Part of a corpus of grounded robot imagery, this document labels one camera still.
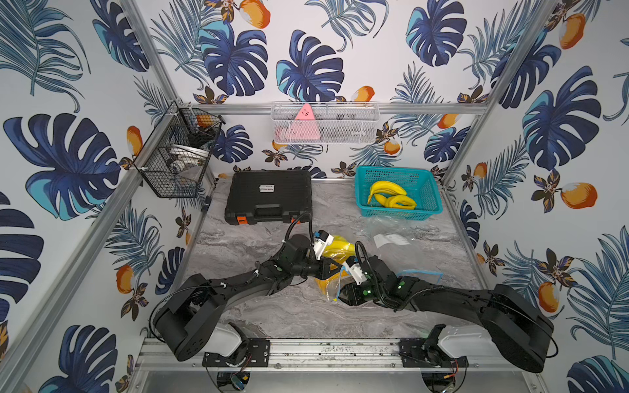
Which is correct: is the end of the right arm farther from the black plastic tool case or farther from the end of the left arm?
the black plastic tool case

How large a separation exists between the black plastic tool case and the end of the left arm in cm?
31

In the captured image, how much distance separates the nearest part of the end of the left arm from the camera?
0.66 m

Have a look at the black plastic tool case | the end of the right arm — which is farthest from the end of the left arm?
the black plastic tool case

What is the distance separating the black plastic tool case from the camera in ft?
3.36
